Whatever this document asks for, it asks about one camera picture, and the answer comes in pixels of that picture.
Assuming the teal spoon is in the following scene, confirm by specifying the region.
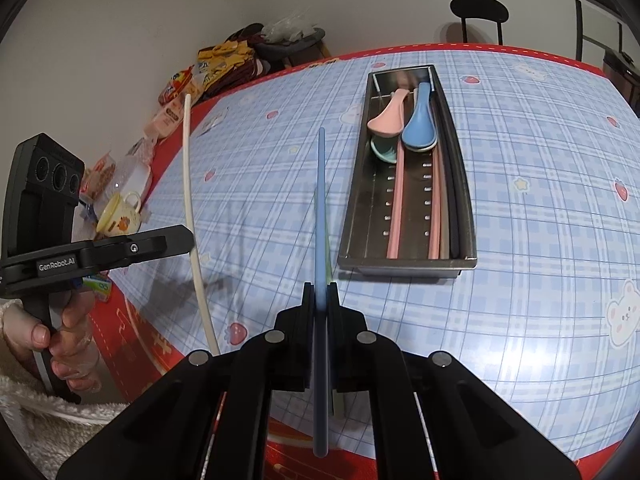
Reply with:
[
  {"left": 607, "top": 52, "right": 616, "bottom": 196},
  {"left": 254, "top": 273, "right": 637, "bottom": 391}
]
[{"left": 370, "top": 137, "right": 399, "bottom": 163}]

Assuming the black round-back chair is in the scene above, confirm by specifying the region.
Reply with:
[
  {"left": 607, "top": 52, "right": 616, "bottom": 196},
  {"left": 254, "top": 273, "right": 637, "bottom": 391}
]
[{"left": 450, "top": 0, "right": 510, "bottom": 45}]

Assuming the blue spoon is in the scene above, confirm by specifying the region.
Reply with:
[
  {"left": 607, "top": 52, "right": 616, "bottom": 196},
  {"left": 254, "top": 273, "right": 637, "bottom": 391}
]
[{"left": 401, "top": 82, "right": 437, "bottom": 151}]

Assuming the clear plastic bag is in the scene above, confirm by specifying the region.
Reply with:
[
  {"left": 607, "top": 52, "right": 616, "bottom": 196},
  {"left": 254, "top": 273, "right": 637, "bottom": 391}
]
[{"left": 262, "top": 17, "right": 321, "bottom": 43}]

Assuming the pink spoon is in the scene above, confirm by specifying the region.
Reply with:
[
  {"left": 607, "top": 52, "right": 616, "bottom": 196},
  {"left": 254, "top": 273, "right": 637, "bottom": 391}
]
[{"left": 367, "top": 88, "right": 411, "bottom": 137}]

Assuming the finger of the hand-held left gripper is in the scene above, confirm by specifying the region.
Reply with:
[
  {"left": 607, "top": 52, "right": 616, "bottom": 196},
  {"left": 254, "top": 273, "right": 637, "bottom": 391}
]
[{"left": 91, "top": 224, "right": 196, "bottom": 277}]

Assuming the pale pink snack packet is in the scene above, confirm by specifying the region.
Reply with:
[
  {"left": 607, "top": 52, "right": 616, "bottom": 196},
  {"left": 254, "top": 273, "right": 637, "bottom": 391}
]
[{"left": 145, "top": 95, "right": 186, "bottom": 141}]

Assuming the clear plastic container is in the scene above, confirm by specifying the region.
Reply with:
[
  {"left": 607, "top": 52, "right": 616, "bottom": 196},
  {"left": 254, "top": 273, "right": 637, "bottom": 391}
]
[{"left": 112, "top": 155, "right": 153, "bottom": 201}]

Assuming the red snack packet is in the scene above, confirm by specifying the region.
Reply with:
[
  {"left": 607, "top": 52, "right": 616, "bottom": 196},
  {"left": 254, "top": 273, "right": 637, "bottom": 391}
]
[{"left": 82, "top": 155, "right": 118, "bottom": 198}]

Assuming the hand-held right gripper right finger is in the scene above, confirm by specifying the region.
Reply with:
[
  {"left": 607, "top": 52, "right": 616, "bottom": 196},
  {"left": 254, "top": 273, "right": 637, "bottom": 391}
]
[{"left": 326, "top": 281, "right": 582, "bottom": 480}]

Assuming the pink chopstick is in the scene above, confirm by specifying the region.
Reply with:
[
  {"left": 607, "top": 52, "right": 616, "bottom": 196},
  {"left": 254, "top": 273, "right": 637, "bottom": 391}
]
[
  {"left": 386, "top": 135, "right": 405, "bottom": 259},
  {"left": 427, "top": 147, "right": 443, "bottom": 260}
]

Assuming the yellow and maroon clothes pile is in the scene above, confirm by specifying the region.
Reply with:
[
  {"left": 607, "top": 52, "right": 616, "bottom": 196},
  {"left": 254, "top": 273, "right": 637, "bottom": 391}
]
[{"left": 197, "top": 23, "right": 273, "bottom": 98}]

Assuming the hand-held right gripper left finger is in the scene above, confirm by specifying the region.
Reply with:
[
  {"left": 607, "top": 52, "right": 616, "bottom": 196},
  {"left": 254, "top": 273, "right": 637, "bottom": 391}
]
[{"left": 56, "top": 281, "right": 317, "bottom": 480}]

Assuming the blue chopstick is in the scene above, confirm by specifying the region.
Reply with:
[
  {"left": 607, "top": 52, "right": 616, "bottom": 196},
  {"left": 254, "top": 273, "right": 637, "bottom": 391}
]
[{"left": 312, "top": 127, "right": 331, "bottom": 458}]

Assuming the dark grey cushion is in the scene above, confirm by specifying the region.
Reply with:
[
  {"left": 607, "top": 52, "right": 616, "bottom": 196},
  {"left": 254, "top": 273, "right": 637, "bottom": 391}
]
[{"left": 255, "top": 30, "right": 328, "bottom": 68}]

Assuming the black metal rack frame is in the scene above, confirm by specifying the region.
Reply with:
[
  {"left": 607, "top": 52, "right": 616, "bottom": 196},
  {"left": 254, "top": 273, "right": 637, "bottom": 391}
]
[{"left": 575, "top": 0, "right": 626, "bottom": 63}]

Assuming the person's left hand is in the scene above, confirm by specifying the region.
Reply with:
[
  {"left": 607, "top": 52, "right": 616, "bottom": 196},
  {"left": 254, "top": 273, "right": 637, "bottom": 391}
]
[{"left": 5, "top": 287, "right": 103, "bottom": 395}]

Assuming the perforated steel utensil tray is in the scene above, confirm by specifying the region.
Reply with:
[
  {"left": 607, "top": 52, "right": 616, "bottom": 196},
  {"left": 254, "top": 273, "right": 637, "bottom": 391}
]
[{"left": 337, "top": 65, "right": 477, "bottom": 276}]

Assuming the green chopstick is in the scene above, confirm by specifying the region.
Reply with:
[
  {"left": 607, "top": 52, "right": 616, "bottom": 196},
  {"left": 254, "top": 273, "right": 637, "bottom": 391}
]
[{"left": 438, "top": 92, "right": 460, "bottom": 258}]

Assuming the green packet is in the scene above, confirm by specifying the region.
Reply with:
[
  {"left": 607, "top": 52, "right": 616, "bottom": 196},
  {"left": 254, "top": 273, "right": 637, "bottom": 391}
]
[{"left": 82, "top": 275, "right": 113, "bottom": 303}]

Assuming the beige chopstick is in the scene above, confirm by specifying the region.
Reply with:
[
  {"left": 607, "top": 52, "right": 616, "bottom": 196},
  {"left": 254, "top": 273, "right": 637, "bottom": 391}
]
[{"left": 183, "top": 94, "right": 221, "bottom": 356}]

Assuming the red orange snack bag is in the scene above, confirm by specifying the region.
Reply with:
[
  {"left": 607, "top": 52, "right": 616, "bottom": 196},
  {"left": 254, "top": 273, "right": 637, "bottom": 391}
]
[{"left": 159, "top": 66, "right": 196, "bottom": 106}]

